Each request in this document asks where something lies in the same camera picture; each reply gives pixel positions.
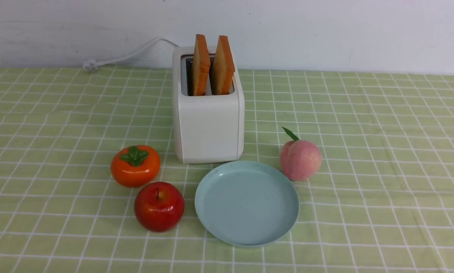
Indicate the green checkered tablecloth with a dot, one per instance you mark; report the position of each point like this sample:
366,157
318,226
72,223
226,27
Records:
382,201

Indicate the toasted bread slice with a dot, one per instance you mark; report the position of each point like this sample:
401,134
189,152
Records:
223,69
201,66

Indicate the light blue round plate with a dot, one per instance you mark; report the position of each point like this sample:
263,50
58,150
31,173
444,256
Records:
247,204

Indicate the orange persimmon with green leaves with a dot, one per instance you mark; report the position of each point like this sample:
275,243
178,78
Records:
135,166

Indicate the white two-slot toaster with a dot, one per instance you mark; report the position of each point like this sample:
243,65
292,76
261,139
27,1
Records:
209,128

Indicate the pink peach with leaf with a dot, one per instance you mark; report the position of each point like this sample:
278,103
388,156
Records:
299,159

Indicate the red apple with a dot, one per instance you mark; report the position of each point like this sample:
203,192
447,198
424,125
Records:
159,206

